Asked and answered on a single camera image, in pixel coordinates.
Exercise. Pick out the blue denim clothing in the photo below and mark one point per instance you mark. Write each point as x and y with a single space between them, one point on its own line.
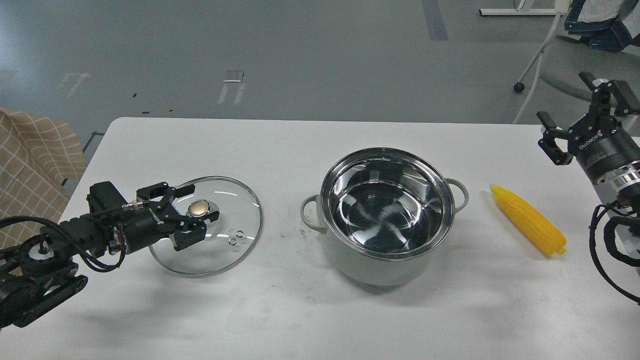
606 25

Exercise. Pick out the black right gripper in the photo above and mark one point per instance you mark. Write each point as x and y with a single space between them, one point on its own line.
598 140

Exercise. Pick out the glass pot lid gold knob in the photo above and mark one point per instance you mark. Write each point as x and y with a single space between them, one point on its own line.
227 240

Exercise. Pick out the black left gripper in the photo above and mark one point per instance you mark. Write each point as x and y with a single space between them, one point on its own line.
143 227

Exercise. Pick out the beige checkered cloth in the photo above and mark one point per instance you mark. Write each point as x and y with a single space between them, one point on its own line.
37 154

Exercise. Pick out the yellow corn cob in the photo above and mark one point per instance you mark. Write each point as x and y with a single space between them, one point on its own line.
529 221

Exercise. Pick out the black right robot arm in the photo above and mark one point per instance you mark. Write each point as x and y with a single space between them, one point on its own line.
625 208

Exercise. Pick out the grey steel cooking pot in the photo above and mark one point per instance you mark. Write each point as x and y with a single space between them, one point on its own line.
381 212

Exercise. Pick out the white rolling chair frame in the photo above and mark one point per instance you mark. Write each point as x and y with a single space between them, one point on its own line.
562 56

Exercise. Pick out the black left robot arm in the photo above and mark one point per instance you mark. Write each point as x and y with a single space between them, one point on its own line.
40 274

